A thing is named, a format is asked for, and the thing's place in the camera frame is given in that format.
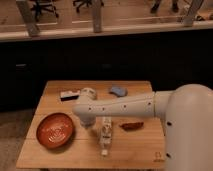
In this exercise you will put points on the blue sponge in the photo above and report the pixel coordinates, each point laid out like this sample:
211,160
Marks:
118,91

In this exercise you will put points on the orange ceramic bowl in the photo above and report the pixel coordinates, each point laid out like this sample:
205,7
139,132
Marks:
55,130

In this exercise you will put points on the white tube bottle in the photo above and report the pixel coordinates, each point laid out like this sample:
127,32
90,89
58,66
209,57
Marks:
105,135

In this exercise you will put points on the office chair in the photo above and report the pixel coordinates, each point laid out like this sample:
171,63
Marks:
43,5
79,3

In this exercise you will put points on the metal post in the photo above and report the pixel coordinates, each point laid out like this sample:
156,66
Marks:
96,16
28,18
191,13

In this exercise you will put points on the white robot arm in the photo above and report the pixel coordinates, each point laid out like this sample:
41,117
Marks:
188,115

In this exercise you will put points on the dark red chili pepper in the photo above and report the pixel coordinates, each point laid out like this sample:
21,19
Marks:
131,126

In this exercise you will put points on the right office chair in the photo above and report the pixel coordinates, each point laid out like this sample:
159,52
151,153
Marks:
79,3

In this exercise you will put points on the left metal post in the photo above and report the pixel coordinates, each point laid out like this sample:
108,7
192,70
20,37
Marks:
28,18

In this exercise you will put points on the left office chair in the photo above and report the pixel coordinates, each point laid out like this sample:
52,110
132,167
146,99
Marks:
43,5

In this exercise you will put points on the right metal post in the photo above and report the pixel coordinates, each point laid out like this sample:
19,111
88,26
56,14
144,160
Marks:
191,13

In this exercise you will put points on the middle metal post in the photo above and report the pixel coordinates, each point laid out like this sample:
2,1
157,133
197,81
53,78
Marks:
96,16

